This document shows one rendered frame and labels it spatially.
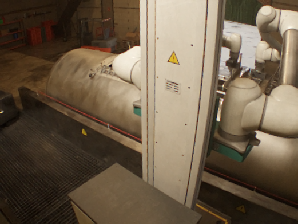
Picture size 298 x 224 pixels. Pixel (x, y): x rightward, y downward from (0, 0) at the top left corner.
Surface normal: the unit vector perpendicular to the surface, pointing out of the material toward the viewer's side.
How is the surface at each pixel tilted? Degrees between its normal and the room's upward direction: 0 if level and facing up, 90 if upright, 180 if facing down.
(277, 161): 55
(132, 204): 0
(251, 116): 87
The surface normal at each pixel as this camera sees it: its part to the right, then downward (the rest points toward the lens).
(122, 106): -0.50, -0.13
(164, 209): 0.00, -0.87
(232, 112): -0.74, 0.31
